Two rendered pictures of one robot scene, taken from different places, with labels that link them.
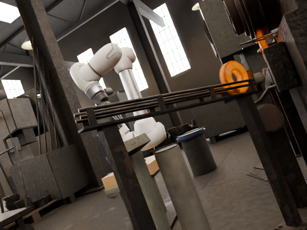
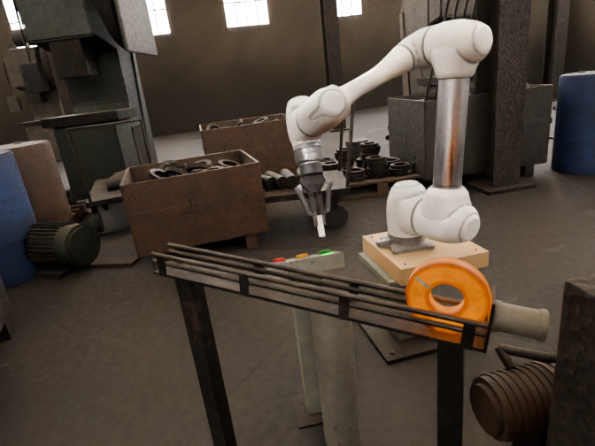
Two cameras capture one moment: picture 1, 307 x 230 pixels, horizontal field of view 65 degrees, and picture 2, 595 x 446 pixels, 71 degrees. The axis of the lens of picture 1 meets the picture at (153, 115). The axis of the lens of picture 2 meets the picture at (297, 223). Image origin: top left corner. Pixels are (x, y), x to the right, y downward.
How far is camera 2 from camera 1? 111 cm
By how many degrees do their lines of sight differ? 61
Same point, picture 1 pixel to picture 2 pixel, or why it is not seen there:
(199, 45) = not seen: outside the picture
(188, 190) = (326, 369)
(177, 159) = (322, 329)
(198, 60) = not seen: outside the picture
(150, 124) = (442, 207)
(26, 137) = not seen: hidden behind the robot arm
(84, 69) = (292, 119)
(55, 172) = (429, 137)
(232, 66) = (443, 275)
